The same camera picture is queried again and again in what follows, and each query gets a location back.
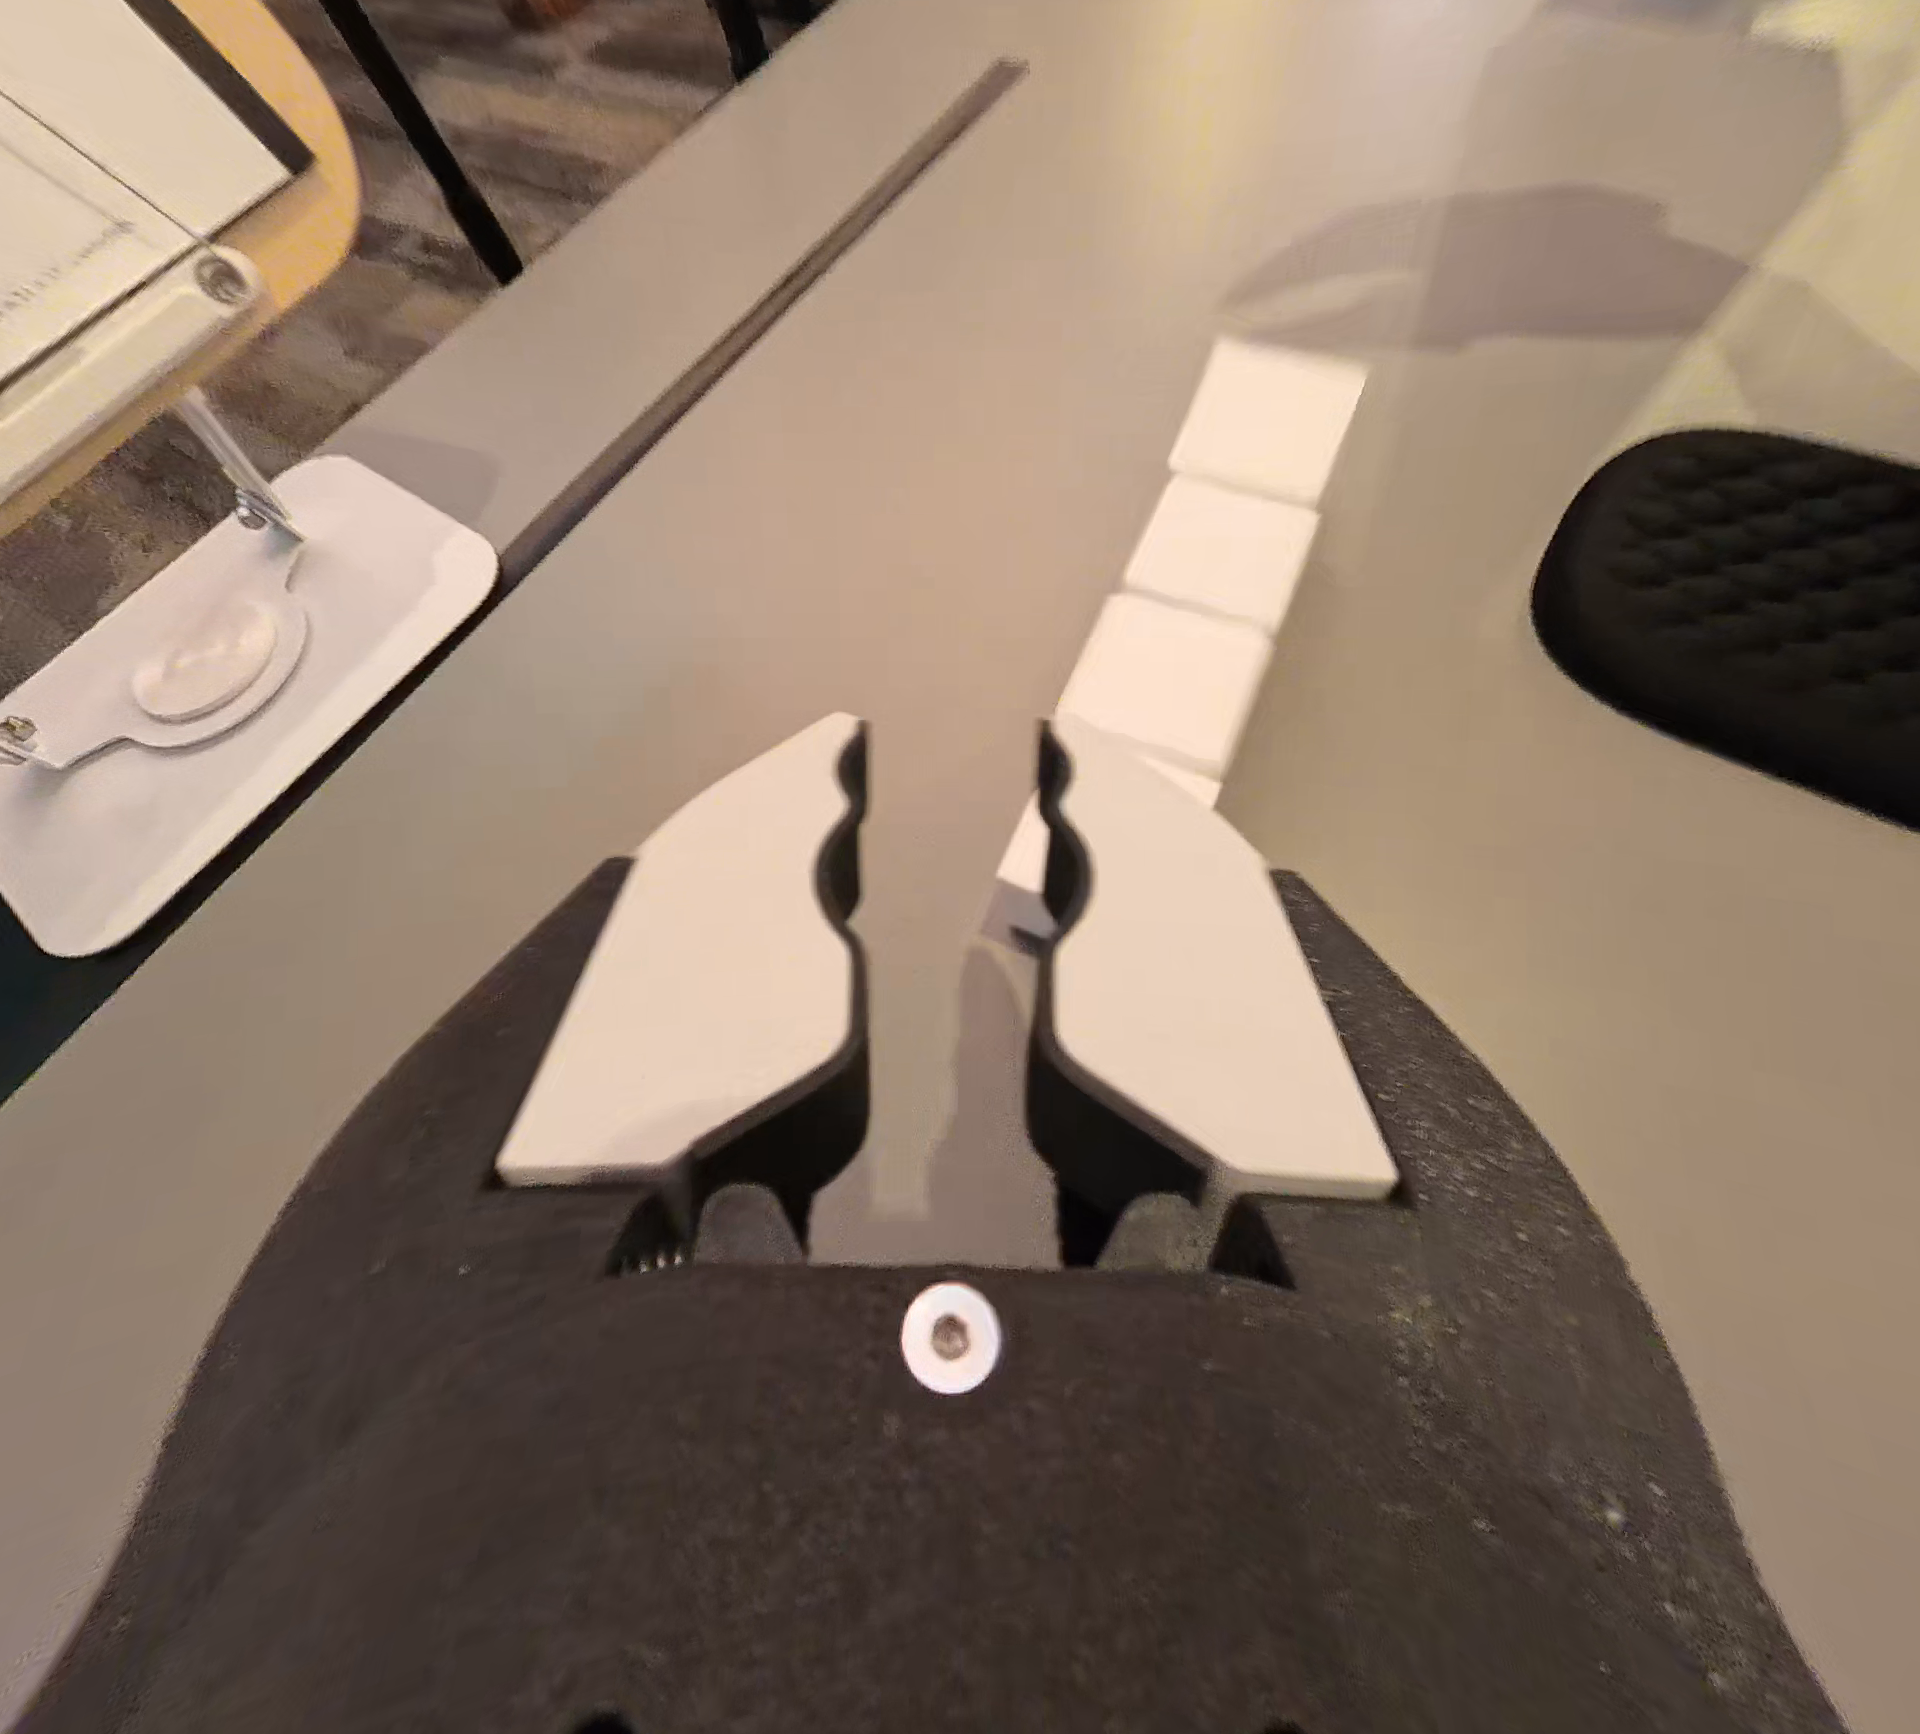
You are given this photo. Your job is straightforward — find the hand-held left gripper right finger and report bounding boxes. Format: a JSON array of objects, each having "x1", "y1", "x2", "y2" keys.
[{"x1": 1024, "y1": 715, "x2": 1405, "y2": 1268}]

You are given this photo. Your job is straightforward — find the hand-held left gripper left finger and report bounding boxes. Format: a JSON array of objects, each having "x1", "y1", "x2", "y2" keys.
[{"x1": 492, "y1": 713, "x2": 876, "y2": 1260}]

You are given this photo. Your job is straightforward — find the printed instruction sheet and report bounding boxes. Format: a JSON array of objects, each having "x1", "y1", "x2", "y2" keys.
[{"x1": 0, "y1": 0, "x2": 319, "y2": 400}]

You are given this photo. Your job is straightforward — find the white hard foam cube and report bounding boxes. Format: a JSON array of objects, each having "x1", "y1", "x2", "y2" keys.
[
  {"x1": 1172, "y1": 338, "x2": 1372, "y2": 511},
  {"x1": 994, "y1": 758, "x2": 1225, "y2": 899},
  {"x1": 1124, "y1": 477, "x2": 1322, "y2": 633},
  {"x1": 1054, "y1": 594, "x2": 1277, "y2": 781}
]

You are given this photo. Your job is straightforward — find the black padded wrist rest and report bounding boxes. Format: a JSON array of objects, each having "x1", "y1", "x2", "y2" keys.
[{"x1": 1529, "y1": 429, "x2": 1920, "y2": 837}]

